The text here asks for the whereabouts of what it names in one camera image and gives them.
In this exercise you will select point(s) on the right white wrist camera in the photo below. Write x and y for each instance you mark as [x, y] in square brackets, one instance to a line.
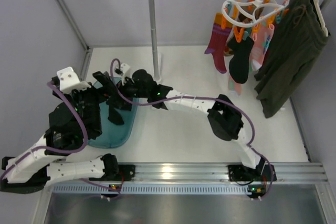
[124, 71]

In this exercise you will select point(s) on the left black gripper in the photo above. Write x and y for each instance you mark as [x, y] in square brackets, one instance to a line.
[95, 98]

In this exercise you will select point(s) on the white round clip hanger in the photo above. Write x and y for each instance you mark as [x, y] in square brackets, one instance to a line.
[232, 8]

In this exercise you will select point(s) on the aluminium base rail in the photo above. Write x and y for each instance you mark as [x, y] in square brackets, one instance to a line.
[286, 173]

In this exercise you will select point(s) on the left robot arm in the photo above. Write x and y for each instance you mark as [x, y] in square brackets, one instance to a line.
[71, 125]

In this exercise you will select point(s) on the maroon purple sock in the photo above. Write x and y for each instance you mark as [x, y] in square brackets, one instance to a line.
[217, 43]

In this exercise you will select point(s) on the argyle brown orange sock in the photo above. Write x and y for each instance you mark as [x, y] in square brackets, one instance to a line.
[228, 51]

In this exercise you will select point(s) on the black sock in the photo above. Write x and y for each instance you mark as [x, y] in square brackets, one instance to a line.
[239, 64]
[116, 103]

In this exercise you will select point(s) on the teal plastic basin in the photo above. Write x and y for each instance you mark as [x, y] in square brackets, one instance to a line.
[110, 135]

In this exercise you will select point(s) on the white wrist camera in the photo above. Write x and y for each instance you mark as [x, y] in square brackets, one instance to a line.
[69, 81]
[124, 71]

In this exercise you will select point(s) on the pink patterned sock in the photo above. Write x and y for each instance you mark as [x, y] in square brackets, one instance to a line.
[234, 87]
[261, 43]

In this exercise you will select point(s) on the dark green shorts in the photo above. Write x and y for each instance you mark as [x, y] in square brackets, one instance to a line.
[297, 43]

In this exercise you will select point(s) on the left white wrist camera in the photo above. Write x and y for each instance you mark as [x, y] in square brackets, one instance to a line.
[69, 81]

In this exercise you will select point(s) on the white clothes hanger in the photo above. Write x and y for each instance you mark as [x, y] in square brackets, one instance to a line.
[320, 17]

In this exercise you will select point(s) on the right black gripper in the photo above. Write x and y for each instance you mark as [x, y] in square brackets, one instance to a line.
[125, 89]

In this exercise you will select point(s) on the grey slotted cable duct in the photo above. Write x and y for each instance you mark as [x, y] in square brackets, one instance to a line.
[162, 189]

